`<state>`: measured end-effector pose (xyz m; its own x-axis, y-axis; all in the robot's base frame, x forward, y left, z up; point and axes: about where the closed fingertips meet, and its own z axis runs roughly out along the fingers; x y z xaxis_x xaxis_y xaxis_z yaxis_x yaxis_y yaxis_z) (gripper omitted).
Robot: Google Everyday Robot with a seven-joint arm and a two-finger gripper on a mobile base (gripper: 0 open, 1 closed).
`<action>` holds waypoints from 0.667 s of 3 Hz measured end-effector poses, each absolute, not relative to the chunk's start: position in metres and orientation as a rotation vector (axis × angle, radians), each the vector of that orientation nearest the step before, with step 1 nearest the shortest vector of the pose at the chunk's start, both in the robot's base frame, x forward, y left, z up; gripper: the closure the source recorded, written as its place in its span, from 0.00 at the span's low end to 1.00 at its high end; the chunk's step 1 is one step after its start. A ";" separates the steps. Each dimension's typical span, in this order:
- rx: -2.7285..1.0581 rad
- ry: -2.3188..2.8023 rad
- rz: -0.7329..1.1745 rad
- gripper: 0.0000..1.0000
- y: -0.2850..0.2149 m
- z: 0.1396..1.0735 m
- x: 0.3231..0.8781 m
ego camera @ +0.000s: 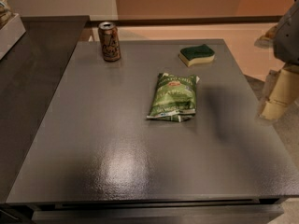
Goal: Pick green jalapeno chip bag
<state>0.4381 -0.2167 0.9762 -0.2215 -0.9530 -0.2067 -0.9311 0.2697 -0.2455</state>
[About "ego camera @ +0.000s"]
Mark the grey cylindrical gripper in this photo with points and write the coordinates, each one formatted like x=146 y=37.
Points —
x=288 y=39

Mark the green jalapeno chip bag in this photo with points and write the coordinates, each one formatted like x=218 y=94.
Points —
x=175 y=98

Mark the green yellow sponge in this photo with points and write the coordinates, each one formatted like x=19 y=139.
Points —
x=197 y=54

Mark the brown soda can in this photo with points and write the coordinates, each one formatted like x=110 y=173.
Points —
x=110 y=46

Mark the dark side counter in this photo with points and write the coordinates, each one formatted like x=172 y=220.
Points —
x=29 y=76

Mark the white box on counter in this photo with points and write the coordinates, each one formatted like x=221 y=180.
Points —
x=10 y=34

